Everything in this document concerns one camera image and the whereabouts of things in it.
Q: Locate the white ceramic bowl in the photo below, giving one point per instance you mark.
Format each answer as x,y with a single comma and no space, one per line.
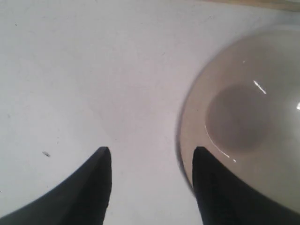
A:
244,108

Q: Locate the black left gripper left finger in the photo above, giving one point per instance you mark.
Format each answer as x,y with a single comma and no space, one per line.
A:
81,199

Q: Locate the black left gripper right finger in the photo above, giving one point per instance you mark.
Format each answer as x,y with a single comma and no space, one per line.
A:
224,199

